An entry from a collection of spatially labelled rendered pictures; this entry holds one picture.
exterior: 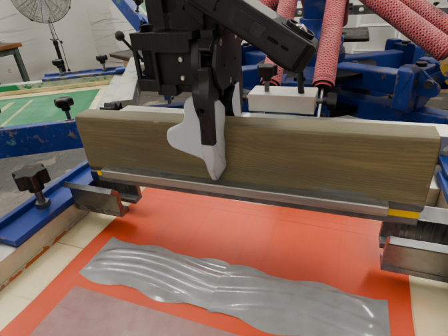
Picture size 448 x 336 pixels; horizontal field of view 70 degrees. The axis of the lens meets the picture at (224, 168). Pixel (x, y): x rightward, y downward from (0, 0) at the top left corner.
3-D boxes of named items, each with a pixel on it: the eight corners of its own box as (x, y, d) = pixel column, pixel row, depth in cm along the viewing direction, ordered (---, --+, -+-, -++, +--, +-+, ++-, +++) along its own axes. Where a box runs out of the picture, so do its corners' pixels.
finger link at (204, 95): (211, 135, 33) (209, 47, 30) (227, 137, 33) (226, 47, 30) (192, 149, 29) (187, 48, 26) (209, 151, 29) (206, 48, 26)
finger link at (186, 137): (178, 173, 36) (172, 91, 33) (227, 180, 35) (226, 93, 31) (164, 184, 34) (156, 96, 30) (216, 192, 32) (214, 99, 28)
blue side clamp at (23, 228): (32, 275, 43) (11, 236, 39) (5, 267, 44) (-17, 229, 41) (150, 167, 67) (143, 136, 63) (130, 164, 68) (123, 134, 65)
